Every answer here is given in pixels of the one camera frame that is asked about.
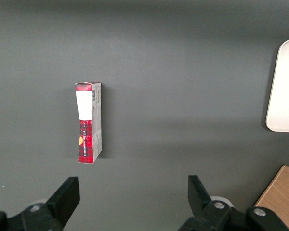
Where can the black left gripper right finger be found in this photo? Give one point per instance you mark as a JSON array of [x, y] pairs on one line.
[[207, 216]]

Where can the cream rectangular tray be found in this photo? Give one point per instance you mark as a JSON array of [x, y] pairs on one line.
[[286, 91]]

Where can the red tartan cookie box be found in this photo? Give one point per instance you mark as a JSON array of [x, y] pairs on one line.
[[85, 108]]

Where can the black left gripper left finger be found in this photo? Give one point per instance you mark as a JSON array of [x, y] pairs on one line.
[[57, 207]]

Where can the wooden drawer cabinet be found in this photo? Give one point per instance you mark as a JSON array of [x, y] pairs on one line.
[[284, 192]]

